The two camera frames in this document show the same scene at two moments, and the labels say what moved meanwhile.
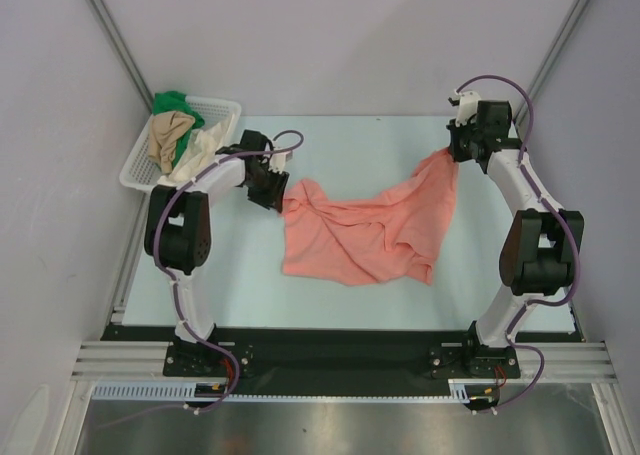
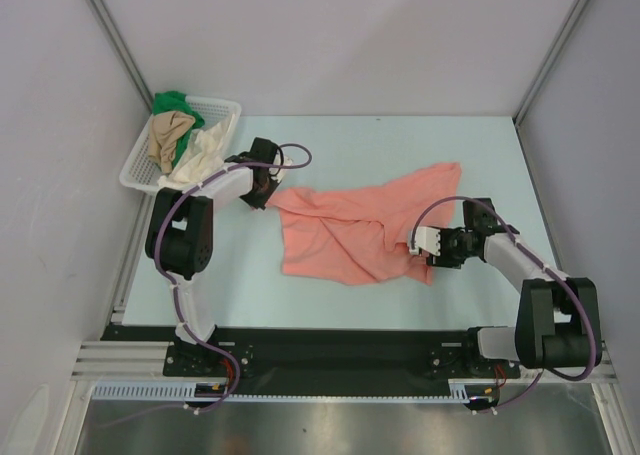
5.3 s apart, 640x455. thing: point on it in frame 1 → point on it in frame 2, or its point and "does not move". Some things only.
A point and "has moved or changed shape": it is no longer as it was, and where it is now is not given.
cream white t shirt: x=198 y=154 does not move
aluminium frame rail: x=563 y=361 does not move
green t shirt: x=171 y=101 does not move
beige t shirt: x=165 y=127 does not move
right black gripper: x=461 y=145 → x=445 y=250
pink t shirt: x=364 y=241 has moved or changed shape
